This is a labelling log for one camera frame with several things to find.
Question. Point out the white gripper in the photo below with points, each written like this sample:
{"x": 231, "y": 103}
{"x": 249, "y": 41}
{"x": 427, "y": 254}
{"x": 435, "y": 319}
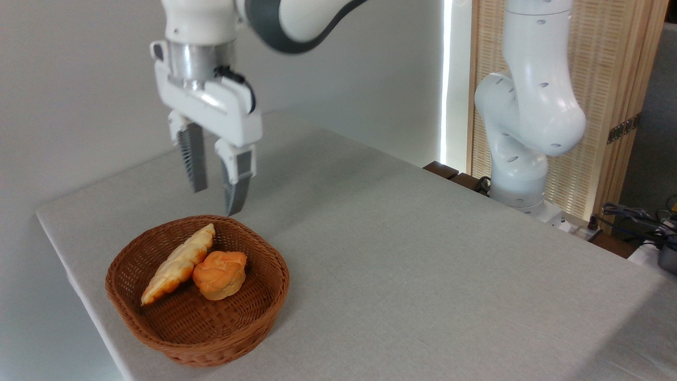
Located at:
{"x": 222, "y": 114}

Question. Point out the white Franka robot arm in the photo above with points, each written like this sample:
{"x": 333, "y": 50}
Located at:
{"x": 534, "y": 106}

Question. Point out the long pale bread loaf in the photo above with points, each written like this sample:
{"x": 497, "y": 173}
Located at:
{"x": 177, "y": 264}

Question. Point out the wooden slatted screen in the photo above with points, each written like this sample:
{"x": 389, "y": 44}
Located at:
{"x": 603, "y": 69}

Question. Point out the brown wicker basket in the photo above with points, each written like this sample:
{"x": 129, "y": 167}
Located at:
{"x": 158, "y": 323}

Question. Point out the black screen hinge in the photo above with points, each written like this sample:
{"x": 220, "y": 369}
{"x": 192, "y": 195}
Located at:
{"x": 624, "y": 128}

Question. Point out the round orange bread roll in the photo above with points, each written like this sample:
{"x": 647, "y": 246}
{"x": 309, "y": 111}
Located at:
{"x": 221, "y": 275}

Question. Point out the dark brown wooden block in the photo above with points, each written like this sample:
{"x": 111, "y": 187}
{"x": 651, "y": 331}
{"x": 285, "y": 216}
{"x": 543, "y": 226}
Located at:
{"x": 440, "y": 169}
{"x": 468, "y": 182}

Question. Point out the grey tablecloth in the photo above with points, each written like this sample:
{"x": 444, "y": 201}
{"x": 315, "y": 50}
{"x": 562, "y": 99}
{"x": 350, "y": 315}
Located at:
{"x": 423, "y": 275}

